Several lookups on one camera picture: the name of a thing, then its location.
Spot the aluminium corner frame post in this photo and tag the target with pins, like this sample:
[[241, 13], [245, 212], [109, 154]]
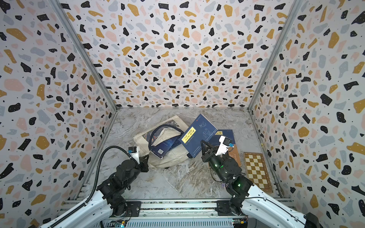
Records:
[[286, 27], [56, 6]]

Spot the dark blue thin book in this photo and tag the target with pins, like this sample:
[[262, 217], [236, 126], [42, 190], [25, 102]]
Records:
[[162, 149]]

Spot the orange and black book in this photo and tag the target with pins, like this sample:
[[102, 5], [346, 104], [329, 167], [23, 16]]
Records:
[[234, 153]]

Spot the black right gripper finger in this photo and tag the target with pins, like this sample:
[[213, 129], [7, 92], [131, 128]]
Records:
[[204, 146], [211, 149]]

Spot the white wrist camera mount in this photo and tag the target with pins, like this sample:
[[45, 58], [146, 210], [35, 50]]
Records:
[[134, 153], [225, 144]]

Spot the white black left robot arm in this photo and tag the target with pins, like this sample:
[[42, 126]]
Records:
[[105, 201]]

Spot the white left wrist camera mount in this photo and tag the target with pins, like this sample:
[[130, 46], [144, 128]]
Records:
[[134, 153]]

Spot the beige canvas floral tote bag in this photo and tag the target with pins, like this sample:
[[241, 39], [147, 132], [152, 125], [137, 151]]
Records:
[[172, 127]]

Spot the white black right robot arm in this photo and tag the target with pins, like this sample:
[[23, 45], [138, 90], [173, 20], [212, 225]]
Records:
[[248, 199]]

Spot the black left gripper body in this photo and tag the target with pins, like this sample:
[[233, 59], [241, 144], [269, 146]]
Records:
[[142, 167]]

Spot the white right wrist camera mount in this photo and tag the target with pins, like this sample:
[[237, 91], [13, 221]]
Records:
[[225, 144]]

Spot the wooden chessboard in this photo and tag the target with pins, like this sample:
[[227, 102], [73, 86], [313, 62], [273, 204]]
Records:
[[257, 171]]

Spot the blue Little Prince book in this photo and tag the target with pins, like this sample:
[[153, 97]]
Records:
[[200, 130]]

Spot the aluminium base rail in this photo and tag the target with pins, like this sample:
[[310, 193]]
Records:
[[165, 213]]

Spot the aluminium corner frame post right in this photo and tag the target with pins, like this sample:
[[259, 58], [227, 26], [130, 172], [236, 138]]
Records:
[[286, 27]]

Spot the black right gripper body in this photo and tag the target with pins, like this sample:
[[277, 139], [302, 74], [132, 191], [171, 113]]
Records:
[[213, 158]]

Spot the aluminium corner frame post left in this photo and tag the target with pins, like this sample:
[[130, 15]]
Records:
[[56, 6]]

